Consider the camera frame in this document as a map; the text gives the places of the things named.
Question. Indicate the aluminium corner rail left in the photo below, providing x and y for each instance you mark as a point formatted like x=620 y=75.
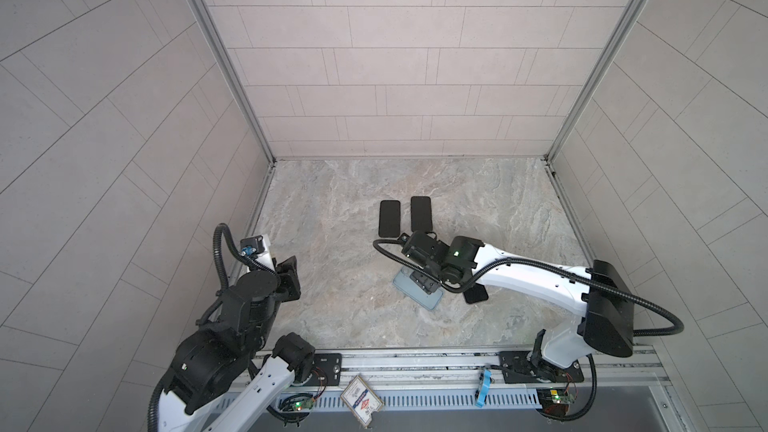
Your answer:
x=212 y=37

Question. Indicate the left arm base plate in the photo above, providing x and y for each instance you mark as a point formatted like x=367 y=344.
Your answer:
x=325 y=371

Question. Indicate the circuit board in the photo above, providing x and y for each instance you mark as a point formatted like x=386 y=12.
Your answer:
x=297 y=403
x=555 y=401

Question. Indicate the light blue phone case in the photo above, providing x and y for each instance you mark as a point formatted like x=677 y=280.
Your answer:
x=421 y=290

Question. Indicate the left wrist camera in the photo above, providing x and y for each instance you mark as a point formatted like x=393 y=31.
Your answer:
x=255 y=254

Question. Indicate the black phone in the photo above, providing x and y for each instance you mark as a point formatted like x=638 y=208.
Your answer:
x=475 y=294

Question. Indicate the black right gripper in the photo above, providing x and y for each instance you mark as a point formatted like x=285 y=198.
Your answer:
x=416 y=273

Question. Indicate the aluminium front rail frame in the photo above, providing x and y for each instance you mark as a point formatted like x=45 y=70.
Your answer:
x=444 y=380

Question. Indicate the white label card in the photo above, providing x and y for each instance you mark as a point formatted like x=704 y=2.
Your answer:
x=361 y=400

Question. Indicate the aluminium corner rail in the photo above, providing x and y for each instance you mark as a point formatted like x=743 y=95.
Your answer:
x=212 y=37
x=619 y=35

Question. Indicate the black phone case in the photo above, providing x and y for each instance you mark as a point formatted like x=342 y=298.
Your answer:
x=389 y=225
x=421 y=219

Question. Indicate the aluminium corner rail right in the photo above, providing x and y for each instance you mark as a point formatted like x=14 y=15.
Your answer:
x=619 y=35

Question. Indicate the right circuit board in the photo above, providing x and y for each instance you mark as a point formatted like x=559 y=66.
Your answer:
x=555 y=401

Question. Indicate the left circuit board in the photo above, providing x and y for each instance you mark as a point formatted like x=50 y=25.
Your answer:
x=297 y=403

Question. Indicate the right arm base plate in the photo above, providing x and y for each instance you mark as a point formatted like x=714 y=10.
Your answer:
x=517 y=368

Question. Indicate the blue clip tag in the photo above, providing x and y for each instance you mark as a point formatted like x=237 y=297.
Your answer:
x=483 y=389

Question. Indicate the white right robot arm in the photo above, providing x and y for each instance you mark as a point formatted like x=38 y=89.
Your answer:
x=596 y=296

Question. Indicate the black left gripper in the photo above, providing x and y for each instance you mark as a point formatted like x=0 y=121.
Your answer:
x=290 y=279

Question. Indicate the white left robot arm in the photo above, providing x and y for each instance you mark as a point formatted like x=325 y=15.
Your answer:
x=213 y=383

